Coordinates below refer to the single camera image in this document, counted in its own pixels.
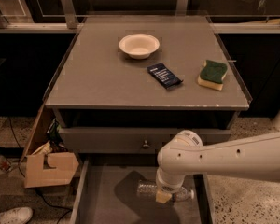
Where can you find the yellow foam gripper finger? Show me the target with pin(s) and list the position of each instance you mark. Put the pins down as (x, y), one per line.
(163, 197)

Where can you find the clear plastic water bottle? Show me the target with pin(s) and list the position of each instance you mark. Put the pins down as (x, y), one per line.
(147, 189)

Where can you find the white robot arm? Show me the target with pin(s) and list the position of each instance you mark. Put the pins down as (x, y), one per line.
(256, 157)

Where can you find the open grey middle drawer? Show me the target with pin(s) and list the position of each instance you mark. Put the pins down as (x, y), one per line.
(106, 194)

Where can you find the round metal drawer knob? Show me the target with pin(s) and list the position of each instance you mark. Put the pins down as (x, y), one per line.
(145, 145)

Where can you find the grey top drawer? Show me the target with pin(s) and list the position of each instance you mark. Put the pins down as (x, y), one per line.
(112, 140)

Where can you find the grey drawer cabinet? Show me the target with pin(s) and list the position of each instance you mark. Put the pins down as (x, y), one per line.
(101, 86)

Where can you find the small bottle on floor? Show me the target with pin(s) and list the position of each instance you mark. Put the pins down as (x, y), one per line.
(5, 165)

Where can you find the green snack bag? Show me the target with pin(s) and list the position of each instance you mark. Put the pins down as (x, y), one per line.
(53, 132)

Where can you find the dark blue snack packet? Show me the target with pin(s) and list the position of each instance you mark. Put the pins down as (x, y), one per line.
(163, 75)

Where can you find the brown cardboard box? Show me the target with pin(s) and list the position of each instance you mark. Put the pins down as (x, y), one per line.
(44, 170)

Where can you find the yellow green sponge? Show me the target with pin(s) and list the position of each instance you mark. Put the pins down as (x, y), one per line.
(212, 75)

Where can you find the white sneaker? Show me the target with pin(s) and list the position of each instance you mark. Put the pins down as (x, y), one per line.
(19, 215)

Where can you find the white paper bowl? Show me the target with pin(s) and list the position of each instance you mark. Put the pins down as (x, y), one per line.
(139, 46)

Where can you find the grey metal railing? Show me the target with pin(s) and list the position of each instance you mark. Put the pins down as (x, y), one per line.
(226, 16)

